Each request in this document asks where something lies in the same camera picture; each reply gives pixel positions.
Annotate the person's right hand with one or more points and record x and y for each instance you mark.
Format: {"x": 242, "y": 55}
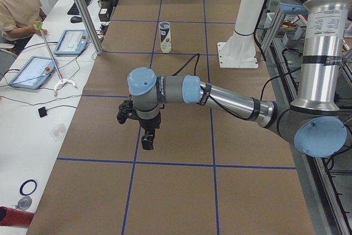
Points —
{"x": 42, "y": 32}

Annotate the aluminium frame post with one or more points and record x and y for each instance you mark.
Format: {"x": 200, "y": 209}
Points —
{"x": 89, "y": 26}

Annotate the reacher grabber tool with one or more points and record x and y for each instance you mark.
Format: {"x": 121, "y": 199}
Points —
{"x": 62, "y": 81}

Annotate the black computer mouse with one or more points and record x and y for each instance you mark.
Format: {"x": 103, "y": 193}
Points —
{"x": 76, "y": 19}

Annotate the blue tape roll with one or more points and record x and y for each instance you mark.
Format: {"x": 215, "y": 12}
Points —
{"x": 28, "y": 187}

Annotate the black box with label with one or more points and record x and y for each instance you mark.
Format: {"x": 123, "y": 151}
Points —
{"x": 105, "y": 11}

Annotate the seated person beige shirt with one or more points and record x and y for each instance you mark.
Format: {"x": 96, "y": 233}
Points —
{"x": 19, "y": 19}

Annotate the red cylinder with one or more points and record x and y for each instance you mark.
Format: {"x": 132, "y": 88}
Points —
{"x": 11, "y": 217}

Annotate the teach pendant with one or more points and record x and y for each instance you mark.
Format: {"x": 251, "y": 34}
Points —
{"x": 34, "y": 73}
{"x": 72, "y": 42}

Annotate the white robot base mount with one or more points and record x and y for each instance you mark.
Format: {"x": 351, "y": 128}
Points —
{"x": 239, "y": 51}

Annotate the blue tape grid lines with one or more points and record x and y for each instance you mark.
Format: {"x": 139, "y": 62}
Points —
{"x": 165, "y": 141}

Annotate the teach pendant near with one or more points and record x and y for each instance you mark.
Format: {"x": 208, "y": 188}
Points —
{"x": 34, "y": 73}

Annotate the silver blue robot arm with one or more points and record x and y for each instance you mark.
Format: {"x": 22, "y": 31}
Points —
{"x": 310, "y": 122}

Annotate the clear tennis ball tube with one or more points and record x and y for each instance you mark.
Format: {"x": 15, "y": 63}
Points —
{"x": 165, "y": 36}

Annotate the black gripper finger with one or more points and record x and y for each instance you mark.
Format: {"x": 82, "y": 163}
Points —
{"x": 147, "y": 140}

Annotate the aluminium frame rack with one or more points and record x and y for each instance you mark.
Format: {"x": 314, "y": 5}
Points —
{"x": 325, "y": 181}

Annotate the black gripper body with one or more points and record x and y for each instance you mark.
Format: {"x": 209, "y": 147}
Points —
{"x": 149, "y": 123}

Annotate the silver tape roll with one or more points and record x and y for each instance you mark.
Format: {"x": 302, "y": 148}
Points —
{"x": 24, "y": 203}

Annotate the teach pendant far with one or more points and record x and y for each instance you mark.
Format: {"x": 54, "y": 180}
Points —
{"x": 72, "y": 42}

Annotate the small black square device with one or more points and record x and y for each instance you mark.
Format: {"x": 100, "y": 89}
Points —
{"x": 42, "y": 111}

